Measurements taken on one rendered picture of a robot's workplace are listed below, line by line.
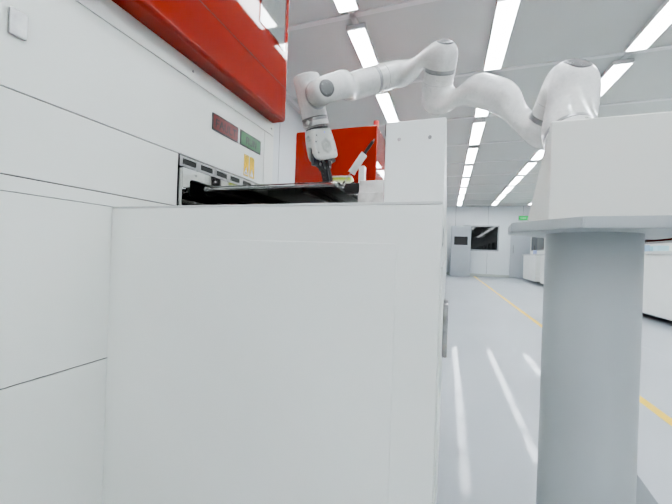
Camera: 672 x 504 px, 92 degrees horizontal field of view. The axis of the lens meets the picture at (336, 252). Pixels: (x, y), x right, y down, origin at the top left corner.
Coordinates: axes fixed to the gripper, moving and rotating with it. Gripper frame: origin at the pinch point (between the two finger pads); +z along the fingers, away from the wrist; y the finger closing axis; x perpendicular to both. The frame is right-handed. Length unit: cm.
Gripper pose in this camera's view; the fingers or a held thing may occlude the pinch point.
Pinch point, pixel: (326, 175)
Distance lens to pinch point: 113.3
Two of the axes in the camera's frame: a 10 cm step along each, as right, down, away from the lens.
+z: 2.0, 9.5, 2.4
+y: 6.6, -3.1, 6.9
